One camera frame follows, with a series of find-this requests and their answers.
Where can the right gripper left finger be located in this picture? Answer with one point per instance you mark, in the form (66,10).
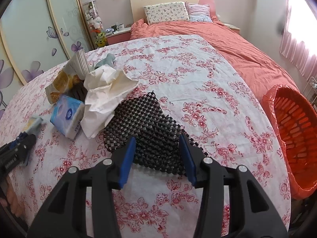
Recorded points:
(63,212)

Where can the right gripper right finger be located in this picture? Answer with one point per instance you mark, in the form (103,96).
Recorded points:
(251,212)

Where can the light green sock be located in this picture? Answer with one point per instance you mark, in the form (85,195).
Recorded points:
(33,126)

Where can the blue tissue pack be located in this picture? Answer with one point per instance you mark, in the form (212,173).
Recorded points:
(67,115)

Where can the yellow snack wrapper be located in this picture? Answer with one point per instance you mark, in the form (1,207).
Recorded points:
(62,83)

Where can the white paper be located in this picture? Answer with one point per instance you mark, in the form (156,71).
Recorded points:
(107,88)

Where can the black woven mesh mat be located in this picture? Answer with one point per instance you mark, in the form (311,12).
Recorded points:
(140,133)

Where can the grey green sock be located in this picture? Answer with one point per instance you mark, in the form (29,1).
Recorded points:
(108,60)

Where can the person's left hand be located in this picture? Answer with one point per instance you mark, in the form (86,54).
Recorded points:
(11,200)

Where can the orange laundry basket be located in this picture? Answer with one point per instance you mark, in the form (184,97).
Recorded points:
(294,121)

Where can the floral pink tablecloth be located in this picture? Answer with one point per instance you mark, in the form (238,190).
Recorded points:
(203,93)

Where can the floral sliding wardrobe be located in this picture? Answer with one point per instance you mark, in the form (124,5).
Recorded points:
(36,35)

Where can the coral bed duvet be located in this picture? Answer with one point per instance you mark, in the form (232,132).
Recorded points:
(256,68)

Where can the pink left nightstand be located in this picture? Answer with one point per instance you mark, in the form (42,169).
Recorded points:
(119,36)

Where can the pink window curtain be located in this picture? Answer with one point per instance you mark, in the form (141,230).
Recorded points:
(298,43)

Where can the right nightstand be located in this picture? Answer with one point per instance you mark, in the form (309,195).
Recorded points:
(232,27)

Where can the striped pink pillow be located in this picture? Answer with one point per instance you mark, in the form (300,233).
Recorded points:
(198,12)

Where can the floral white pillow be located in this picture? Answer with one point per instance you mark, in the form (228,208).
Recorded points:
(166,12)

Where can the white wire rack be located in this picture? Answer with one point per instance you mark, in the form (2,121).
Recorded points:
(310,90)

